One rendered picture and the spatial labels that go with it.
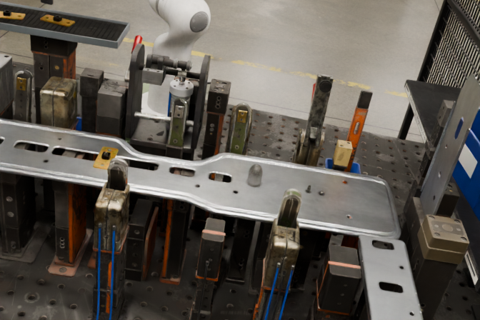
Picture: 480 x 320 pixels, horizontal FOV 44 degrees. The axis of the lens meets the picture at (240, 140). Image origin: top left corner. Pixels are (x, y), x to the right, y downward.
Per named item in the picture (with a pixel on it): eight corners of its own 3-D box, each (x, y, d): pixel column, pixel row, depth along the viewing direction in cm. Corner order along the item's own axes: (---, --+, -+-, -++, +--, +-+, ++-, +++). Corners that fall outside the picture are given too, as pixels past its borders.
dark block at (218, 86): (191, 222, 167) (208, 90, 145) (194, 207, 173) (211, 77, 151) (208, 225, 167) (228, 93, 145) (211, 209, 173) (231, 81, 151)
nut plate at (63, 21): (38, 19, 156) (38, 15, 155) (46, 15, 159) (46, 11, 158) (68, 27, 154) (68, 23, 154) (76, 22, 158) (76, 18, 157)
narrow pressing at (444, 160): (426, 229, 131) (482, 92, 113) (417, 197, 140) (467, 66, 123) (429, 229, 131) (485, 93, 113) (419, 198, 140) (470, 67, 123)
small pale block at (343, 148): (307, 259, 161) (338, 146, 142) (306, 250, 164) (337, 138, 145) (320, 261, 161) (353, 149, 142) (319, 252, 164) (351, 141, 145)
